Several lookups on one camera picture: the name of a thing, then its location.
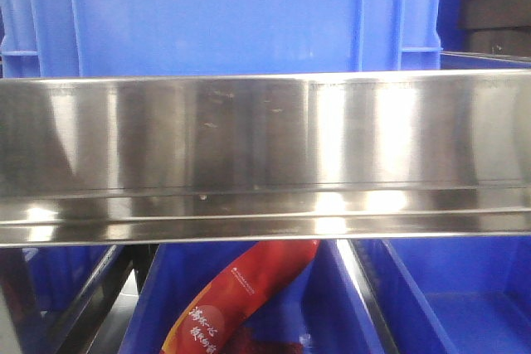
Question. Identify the metal divider bar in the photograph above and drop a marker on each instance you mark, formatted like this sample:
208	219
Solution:
365	291

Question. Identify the stainless steel shelf rail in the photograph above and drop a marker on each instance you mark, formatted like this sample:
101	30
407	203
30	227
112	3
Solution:
261	157

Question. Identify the light blue plastic crate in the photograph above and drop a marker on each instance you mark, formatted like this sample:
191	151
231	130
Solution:
60	38

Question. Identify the dark blue left bin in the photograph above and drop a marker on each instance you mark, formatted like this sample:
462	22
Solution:
59	272

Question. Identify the dark blue right bin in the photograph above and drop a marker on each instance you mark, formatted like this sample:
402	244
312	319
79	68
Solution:
452	295

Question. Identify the dark blue bin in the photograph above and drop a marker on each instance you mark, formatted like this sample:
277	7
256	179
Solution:
59	272
452	295
320	312

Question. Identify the dark blue middle bin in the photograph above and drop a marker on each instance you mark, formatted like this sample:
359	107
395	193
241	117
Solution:
320	312

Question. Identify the red printed snack package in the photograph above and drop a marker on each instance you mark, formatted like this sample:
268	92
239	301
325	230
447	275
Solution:
245	285

